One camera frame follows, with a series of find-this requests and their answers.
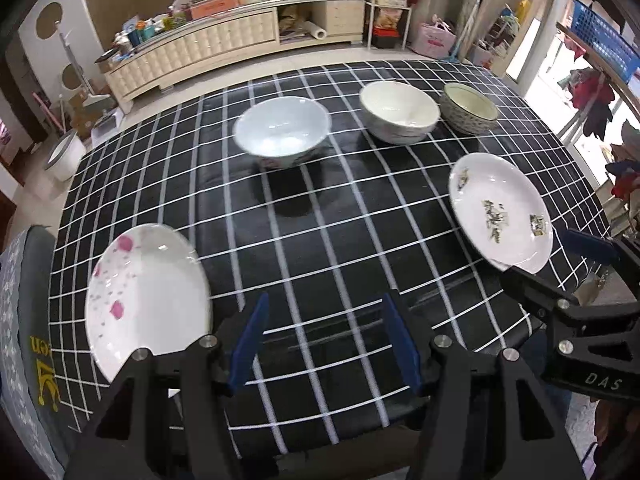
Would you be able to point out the white plate pink petals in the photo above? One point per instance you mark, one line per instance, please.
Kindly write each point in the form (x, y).
(148, 290)

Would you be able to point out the cream tufted TV cabinet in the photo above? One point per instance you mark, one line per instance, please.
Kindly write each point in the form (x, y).
(237, 35)

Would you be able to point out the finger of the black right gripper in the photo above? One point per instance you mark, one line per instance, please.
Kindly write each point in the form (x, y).
(617, 281)
(546, 303)

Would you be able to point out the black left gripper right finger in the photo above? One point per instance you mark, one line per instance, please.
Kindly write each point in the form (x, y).
(487, 417)

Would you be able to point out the white grey patterned bowl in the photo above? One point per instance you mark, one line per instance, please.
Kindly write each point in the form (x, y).
(397, 113)

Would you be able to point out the white plastic basin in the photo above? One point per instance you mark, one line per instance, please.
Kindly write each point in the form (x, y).
(65, 157)

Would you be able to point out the white plate with dog pattern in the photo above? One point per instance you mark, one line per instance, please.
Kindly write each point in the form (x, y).
(501, 212)

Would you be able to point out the black white checkered tablecloth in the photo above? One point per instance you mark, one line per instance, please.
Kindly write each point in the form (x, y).
(325, 241)

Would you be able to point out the white paper roll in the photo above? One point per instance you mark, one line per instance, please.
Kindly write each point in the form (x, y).
(314, 30)

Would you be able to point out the blue plastic crate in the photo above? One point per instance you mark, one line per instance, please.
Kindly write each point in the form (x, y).
(600, 36)

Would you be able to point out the green rimmed patterned bowl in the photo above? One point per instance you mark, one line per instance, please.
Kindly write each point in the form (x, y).
(467, 110)

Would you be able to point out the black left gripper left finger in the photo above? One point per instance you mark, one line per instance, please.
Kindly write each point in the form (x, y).
(128, 436)

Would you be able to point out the grey sofa cushion gold crown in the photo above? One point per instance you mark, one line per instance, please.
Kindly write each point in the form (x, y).
(29, 393)

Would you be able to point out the white floor mop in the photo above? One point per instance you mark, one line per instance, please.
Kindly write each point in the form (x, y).
(93, 100)

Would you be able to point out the pink box on cabinet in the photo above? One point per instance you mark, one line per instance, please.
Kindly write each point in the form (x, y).
(206, 8)

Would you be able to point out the white bowl with red pattern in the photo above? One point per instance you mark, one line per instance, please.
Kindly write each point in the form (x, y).
(283, 132)

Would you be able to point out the pink gift bag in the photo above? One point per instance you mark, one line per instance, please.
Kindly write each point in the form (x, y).
(434, 39)

